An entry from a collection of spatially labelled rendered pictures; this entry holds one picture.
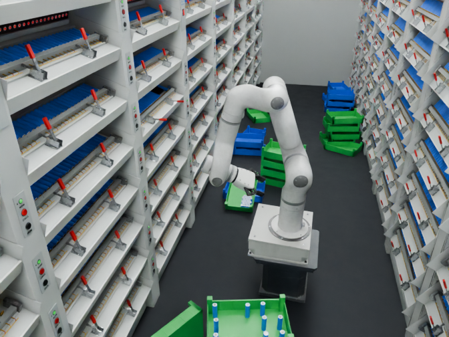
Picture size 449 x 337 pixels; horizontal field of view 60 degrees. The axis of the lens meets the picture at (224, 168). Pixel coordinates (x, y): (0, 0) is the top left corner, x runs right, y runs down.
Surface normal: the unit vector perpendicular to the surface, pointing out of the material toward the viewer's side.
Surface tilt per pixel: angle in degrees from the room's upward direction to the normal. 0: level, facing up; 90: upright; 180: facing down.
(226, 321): 0
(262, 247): 90
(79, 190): 19
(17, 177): 90
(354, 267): 0
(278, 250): 90
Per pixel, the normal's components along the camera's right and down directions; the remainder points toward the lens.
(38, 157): 0.32, -0.80
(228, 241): 0.00, -0.88
